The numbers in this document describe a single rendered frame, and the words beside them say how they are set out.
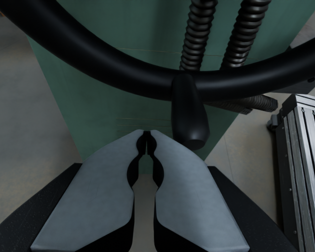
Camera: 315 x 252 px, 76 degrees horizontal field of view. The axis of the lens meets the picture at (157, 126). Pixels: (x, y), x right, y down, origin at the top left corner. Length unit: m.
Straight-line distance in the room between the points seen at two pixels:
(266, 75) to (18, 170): 0.91
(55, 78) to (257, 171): 0.88
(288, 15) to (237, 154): 0.72
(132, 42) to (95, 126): 0.27
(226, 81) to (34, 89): 1.10
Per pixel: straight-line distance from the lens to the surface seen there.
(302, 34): 0.50
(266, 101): 0.36
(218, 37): 0.38
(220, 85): 0.18
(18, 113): 1.13
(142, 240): 0.81
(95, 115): 0.51
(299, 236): 0.84
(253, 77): 0.18
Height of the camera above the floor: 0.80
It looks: 55 degrees down
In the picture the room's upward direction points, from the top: 12 degrees clockwise
